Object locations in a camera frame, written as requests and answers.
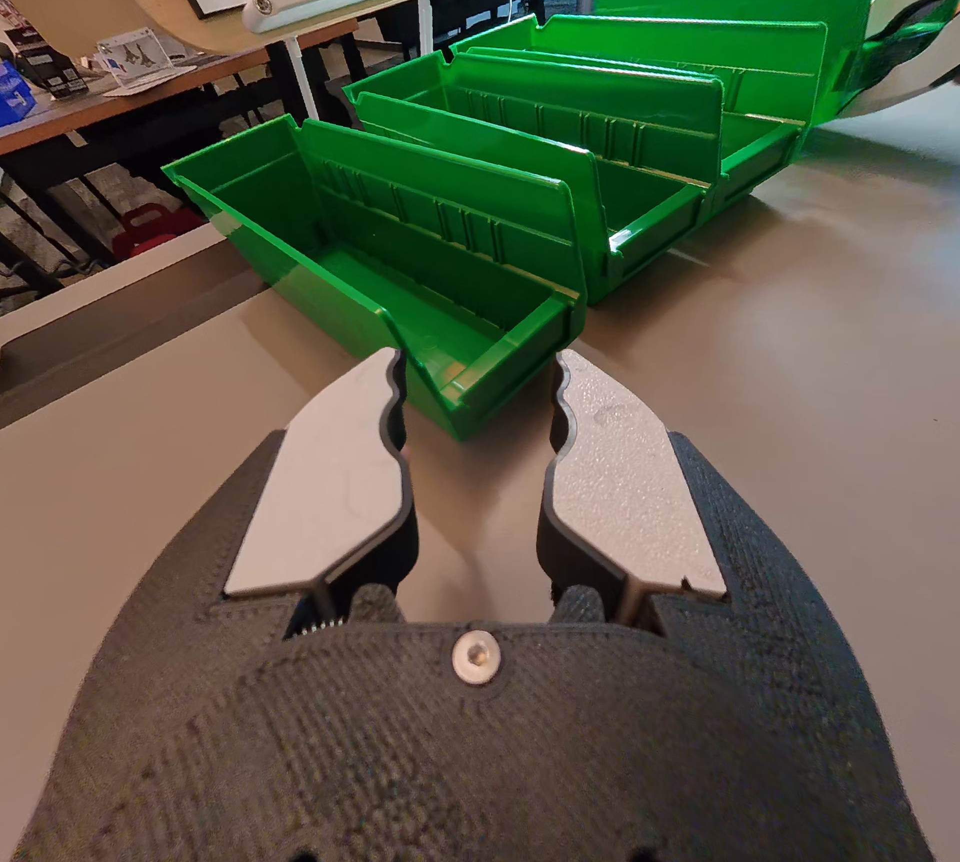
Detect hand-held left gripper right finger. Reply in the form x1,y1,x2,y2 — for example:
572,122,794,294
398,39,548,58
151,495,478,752
538,350,727,624

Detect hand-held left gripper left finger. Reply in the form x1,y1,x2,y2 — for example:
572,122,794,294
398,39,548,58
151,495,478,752
223,347,418,621

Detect white sign stand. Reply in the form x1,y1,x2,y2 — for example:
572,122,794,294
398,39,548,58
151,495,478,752
287,0,436,128

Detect paper sheets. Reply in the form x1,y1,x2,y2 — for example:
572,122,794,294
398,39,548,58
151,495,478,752
99,63,200,99

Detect wooden side table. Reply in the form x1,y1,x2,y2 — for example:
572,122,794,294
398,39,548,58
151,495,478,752
0,0,612,161

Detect small picture card stand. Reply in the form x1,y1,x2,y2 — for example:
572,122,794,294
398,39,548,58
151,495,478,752
96,28,171,80

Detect blue plastic bin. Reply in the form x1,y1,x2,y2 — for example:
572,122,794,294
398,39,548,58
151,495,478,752
0,61,40,128

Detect small black box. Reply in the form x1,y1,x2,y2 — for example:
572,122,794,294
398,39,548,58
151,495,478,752
2,24,81,101

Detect red handled case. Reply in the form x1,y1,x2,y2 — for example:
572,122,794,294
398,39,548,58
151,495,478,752
111,203,205,261

